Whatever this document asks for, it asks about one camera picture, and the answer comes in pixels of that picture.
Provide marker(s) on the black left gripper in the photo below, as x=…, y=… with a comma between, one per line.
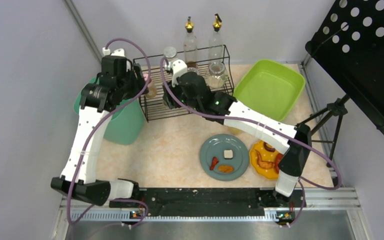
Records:
x=138, y=81

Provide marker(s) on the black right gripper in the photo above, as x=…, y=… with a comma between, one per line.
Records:
x=171, y=99

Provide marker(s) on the pink lid spice jar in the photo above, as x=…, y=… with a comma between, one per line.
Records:
x=152, y=90

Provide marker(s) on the clear glass jar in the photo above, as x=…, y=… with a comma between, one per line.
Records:
x=216, y=76
x=193, y=70

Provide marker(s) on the silver lid labelled jar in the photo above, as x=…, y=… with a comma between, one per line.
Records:
x=170, y=53

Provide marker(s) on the oil bottle brown liquid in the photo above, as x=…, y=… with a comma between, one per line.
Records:
x=215, y=42

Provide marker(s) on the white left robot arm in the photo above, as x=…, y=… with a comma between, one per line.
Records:
x=78, y=178

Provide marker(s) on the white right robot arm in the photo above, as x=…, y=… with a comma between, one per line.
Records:
x=293, y=142

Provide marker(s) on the green plastic waste bin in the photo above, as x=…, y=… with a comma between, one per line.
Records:
x=122, y=128

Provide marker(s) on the yellow ceramic mug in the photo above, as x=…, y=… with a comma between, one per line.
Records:
x=234, y=131

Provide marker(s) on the grey blue round plate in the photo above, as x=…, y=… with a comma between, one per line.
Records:
x=214, y=146

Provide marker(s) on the white tofu cube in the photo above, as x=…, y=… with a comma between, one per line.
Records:
x=228, y=154

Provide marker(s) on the red chicken drumstick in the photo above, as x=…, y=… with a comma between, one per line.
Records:
x=214, y=163

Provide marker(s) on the lime green plastic basin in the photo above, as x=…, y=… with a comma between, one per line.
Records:
x=270, y=88

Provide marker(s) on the orange fried nugget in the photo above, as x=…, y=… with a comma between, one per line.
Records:
x=224, y=168

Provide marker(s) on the yellow polka dot plate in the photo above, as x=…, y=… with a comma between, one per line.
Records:
x=265, y=160

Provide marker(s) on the orange fried chicken piece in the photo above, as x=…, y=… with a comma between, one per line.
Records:
x=262, y=163

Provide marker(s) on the red sausage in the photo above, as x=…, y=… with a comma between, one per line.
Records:
x=278, y=159

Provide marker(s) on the black perforated metal panel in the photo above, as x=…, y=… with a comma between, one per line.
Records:
x=349, y=46

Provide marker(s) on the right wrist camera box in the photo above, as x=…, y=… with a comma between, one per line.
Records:
x=177, y=68

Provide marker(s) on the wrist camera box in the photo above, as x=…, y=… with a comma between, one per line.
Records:
x=120, y=52
x=177, y=68

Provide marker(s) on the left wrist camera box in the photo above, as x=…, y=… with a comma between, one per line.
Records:
x=120, y=52

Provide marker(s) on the black wire dish rack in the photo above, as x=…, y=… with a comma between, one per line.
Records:
x=155, y=108

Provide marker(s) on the aluminium frame post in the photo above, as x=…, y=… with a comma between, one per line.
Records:
x=84, y=31

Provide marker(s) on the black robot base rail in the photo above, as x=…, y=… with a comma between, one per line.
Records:
x=210, y=202

